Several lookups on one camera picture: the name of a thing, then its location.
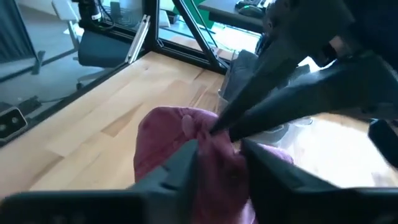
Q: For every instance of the black aluminium table frame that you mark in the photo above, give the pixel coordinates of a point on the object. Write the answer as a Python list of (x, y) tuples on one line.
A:
[(152, 25)]

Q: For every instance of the black table-level camera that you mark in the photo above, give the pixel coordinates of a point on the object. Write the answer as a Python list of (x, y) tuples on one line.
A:
[(11, 123)]

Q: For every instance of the black computer mouse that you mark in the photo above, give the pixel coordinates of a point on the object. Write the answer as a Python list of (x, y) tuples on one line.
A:
[(252, 12)]

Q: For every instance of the maroon baseball cap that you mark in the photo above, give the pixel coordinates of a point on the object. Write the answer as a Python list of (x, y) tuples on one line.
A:
[(168, 140)]

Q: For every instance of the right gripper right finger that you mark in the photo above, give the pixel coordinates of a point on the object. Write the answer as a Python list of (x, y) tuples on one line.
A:
[(273, 174)]

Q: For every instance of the black cylindrical device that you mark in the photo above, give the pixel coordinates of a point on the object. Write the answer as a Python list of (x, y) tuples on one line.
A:
[(88, 12)]

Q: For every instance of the green panel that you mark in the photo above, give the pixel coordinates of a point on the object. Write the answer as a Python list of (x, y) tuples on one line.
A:
[(203, 15)]

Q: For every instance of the black keyboard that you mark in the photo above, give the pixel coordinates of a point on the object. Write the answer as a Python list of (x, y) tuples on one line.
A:
[(258, 2)]

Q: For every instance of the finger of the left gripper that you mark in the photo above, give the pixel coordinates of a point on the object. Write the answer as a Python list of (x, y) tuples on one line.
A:
[(264, 81), (326, 93)]

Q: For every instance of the blue denim baseball cap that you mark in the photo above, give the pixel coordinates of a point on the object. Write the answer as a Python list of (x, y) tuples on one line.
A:
[(242, 74)]

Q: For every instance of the dark office chair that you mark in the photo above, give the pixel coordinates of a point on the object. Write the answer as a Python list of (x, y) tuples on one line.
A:
[(102, 49)]

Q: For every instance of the clear plastic bin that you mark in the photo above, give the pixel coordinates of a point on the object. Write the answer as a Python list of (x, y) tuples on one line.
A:
[(292, 127)]

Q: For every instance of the silver aluminium bracket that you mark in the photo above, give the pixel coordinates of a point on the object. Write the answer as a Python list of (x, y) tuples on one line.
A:
[(138, 39)]

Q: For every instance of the dark grey desk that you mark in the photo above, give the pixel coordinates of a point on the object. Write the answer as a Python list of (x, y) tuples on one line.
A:
[(230, 15)]

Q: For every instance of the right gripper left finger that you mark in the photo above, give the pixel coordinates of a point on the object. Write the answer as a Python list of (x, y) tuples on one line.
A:
[(180, 171)]

